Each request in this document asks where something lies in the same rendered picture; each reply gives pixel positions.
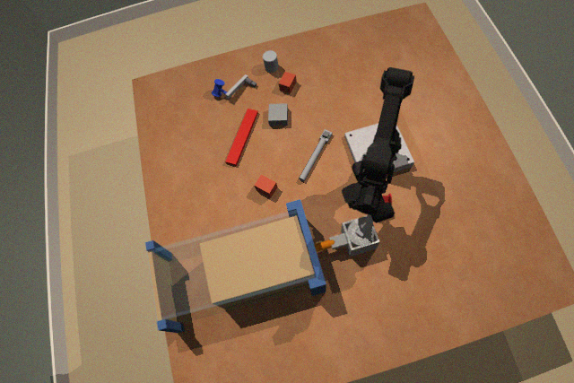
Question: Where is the crank handle with blue knob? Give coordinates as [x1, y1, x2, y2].
[212, 75, 257, 100]

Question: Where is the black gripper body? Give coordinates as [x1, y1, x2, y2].
[352, 161, 395, 222]

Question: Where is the red cube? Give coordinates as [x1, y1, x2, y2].
[254, 175, 277, 198]
[278, 72, 297, 93]

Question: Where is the red rectangular bar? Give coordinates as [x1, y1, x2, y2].
[225, 109, 258, 166]

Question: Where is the grey cylinder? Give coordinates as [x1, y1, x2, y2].
[263, 51, 279, 73]

